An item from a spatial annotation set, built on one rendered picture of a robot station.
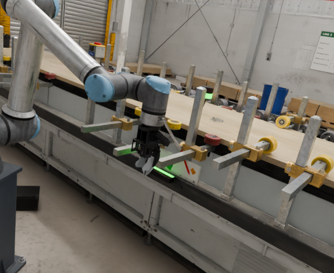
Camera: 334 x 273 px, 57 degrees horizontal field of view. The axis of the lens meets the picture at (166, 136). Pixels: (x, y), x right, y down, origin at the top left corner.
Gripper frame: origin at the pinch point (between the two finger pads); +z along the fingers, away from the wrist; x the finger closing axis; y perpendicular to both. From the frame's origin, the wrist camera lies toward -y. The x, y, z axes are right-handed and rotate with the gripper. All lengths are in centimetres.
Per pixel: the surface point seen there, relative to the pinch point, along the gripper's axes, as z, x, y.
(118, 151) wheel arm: 1.6, -23.5, -6.6
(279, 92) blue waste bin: 20, -148, -583
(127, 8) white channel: -69, -160, -128
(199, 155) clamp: -2.4, 3.8, -31.4
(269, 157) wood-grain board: -7, 29, -52
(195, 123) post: -15.7, -2.5, -32.1
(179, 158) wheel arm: -2.1, 1.5, -19.4
